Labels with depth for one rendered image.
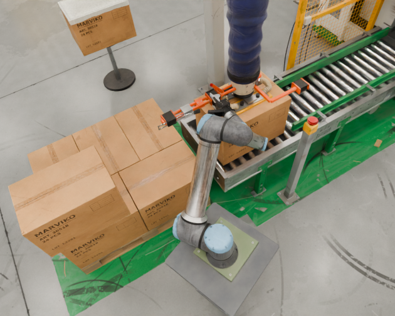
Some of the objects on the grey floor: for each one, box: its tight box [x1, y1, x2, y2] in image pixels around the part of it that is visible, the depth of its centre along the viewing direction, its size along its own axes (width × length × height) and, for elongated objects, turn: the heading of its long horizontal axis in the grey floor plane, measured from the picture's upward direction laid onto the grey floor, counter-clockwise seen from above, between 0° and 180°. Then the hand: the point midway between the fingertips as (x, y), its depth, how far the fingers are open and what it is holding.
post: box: [283, 122, 319, 200], centre depth 257 cm, size 7×7×100 cm
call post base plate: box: [277, 188, 300, 206], centre depth 297 cm, size 15×15×3 cm
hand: (210, 98), depth 226 cm, fingers closed on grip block, 6 cm apart
